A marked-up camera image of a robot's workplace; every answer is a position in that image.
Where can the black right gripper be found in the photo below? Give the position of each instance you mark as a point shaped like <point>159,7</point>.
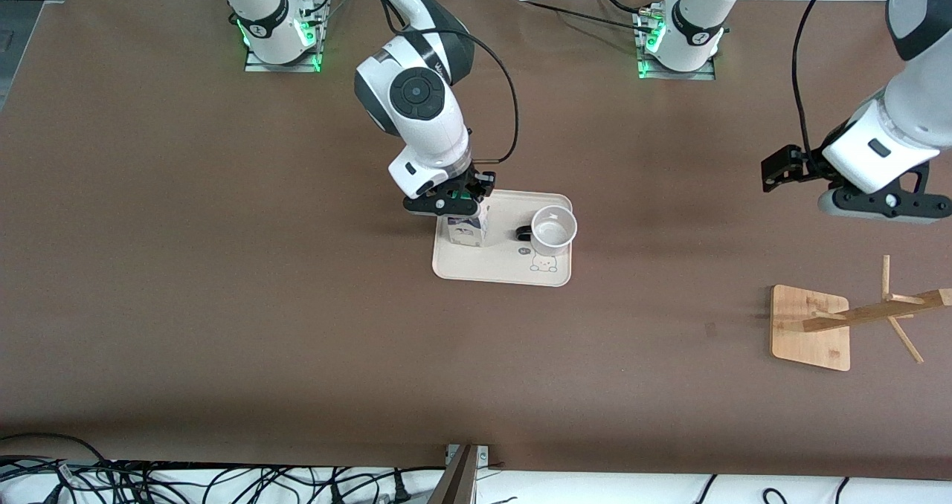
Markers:
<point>474,182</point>

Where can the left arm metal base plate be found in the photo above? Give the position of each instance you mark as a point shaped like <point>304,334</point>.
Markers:
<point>677,75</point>

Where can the wooden cup rack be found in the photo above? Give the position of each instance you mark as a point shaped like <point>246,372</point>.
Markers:
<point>811,333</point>

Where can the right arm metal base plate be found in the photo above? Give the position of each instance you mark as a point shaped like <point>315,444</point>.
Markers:
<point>282,68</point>

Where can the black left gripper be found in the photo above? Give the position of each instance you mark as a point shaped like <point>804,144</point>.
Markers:
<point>808,160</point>

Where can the blue white milk carton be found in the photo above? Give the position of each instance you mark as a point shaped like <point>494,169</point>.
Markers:
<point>467,230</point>

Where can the aluminium profile bar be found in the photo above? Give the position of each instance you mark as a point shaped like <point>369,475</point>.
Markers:
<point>461,482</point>

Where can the beige tray with bear print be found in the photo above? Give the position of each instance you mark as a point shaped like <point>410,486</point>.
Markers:
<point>506,266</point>

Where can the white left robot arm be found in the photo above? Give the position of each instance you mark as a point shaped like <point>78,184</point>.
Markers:
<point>915,102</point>

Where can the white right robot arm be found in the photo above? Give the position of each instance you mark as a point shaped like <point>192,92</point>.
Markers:
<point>416,95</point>

